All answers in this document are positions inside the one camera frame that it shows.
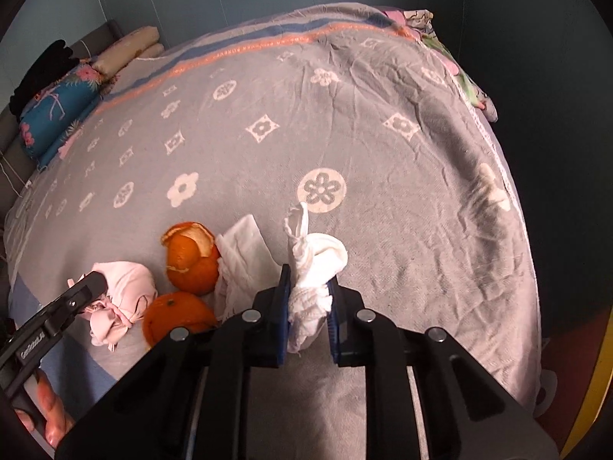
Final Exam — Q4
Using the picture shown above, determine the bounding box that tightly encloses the yellow rimmed trash bin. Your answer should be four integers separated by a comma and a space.
558, 307, 613, 460

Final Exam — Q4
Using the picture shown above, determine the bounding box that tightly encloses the grey patterned blanket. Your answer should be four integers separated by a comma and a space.
5, 2, 547, 460

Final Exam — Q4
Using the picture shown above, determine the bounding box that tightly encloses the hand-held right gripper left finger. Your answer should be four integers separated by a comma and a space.
55, 263, 293, 460

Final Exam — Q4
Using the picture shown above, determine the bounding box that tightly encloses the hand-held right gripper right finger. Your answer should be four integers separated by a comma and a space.
328, 275, 559, 460

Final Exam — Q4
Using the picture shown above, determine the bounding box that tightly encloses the black clothing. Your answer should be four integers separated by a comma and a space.
10, 38, 82, 116

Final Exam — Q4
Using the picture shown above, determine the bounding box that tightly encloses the pale pink cloth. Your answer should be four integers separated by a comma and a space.
79, 261, 159, 352

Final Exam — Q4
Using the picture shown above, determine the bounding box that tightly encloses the floral bedsheet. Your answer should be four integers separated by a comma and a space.
383, 7, 499, 123

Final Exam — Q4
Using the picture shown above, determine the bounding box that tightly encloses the orange peel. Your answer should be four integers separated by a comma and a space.
160, 221, 222, 295
142, 291, 218, 350

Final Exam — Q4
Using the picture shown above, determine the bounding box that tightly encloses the blue floral pillow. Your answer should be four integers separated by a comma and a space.
19, 60, 104, 171

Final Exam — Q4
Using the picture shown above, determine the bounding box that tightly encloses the beige pillow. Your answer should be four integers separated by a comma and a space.
112, 43, 164, 77
91, 26, 161, 76

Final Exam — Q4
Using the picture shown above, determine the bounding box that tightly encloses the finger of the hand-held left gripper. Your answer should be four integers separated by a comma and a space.
0, 272, 110, 370

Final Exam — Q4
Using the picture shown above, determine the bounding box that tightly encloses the person's left hand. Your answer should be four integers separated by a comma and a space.
14, 373, 77, 447

